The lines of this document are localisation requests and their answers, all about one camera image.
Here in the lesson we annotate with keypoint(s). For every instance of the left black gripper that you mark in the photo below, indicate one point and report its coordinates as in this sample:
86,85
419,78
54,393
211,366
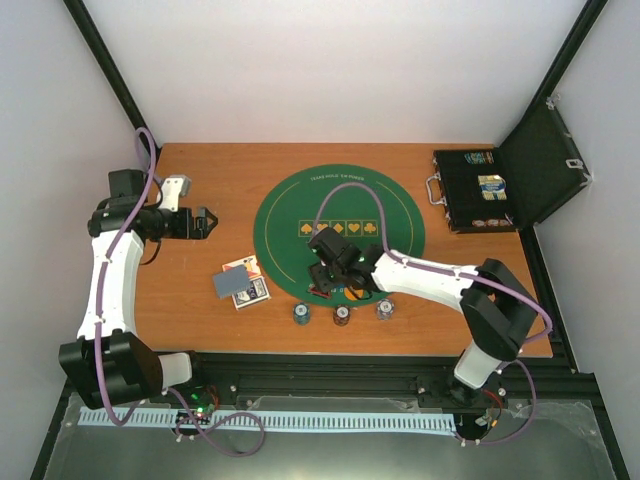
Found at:
185,230

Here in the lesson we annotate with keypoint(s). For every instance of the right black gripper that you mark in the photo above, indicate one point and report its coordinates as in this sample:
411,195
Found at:
321,282

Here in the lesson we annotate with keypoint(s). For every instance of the red triangular dealer button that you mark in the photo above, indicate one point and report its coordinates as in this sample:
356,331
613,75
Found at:
316,291

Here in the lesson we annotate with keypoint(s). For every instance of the orange big blind button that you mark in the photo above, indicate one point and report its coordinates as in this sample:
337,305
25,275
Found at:
354,294

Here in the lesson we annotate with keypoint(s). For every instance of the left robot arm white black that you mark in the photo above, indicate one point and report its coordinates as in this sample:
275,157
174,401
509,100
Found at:
107,280

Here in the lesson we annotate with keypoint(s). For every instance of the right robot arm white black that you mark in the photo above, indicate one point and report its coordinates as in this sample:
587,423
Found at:
497,309

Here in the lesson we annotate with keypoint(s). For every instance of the red poker chip stack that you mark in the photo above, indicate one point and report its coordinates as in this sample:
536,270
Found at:
341,315

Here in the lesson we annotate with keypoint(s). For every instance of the teal poker chip stack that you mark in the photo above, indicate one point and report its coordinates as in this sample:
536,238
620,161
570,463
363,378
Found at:
301,313

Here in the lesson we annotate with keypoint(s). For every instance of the grey card box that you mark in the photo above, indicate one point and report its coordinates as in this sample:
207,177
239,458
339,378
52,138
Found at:
231,282

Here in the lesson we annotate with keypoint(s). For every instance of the white poker chip stack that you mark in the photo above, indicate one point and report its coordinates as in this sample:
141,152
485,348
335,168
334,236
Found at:
385,309

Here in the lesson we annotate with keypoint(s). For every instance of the blue playing card deck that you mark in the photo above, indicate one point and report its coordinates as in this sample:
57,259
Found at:
256,293

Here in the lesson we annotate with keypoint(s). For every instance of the red chips in case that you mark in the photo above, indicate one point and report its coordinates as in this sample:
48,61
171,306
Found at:
492,223

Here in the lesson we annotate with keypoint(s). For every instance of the card deck in case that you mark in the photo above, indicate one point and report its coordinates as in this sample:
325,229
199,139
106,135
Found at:
492,187

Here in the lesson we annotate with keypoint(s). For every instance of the black poker case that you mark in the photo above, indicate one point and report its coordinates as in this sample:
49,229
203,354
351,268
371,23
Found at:
539,161

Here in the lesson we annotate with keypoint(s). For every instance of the teal chips in case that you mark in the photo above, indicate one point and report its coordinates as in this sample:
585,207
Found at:
479,157

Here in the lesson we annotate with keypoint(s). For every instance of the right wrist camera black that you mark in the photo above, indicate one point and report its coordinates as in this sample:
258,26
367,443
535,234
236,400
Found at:
328,245

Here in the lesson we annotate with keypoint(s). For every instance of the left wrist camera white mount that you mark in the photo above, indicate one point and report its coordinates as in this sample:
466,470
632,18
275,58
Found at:
173,188

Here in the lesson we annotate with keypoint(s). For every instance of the light blue cable duct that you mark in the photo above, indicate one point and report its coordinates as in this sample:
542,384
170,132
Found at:
285,421

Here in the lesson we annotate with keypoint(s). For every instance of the black aluminium frame rail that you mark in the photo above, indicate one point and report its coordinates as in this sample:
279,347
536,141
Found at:
233,378

